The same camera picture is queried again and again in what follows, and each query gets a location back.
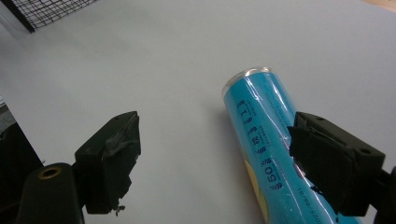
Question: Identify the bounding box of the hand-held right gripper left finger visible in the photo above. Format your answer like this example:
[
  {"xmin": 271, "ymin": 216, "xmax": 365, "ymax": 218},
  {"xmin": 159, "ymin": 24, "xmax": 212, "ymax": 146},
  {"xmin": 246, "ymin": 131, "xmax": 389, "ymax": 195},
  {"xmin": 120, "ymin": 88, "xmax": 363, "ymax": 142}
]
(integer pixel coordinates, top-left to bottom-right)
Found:
[{"xmin": 74, "ymin": 110, "xmax": 142, "ymax": 216}]

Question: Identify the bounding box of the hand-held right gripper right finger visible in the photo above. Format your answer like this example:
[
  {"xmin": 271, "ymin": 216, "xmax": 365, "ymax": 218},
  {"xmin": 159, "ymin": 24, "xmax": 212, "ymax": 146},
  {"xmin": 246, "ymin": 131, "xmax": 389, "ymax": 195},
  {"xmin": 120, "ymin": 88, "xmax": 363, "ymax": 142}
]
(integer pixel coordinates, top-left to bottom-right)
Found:
[{"xmin": 288, "ymin": 111, "xmax": 387, "ymax": 217}]

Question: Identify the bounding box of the blue cylindrical packet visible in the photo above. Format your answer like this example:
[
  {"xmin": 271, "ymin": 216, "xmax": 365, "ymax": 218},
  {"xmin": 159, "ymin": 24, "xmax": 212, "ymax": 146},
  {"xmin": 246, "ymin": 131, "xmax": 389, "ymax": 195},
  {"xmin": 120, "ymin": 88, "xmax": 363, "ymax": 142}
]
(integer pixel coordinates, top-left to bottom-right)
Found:
[{"xmin": 221, "ymin": 66, "xmax": 363, "ymax": 224}]

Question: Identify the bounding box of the black wire mesh panel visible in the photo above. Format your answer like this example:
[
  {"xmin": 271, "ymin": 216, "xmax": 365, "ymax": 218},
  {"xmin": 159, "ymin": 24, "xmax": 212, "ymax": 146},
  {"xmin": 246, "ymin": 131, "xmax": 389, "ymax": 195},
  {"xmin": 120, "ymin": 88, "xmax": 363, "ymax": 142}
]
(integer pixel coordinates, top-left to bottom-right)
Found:
[{"xmin": 0, "ymin": 0, "xmax": 98, "ymax": 34}]

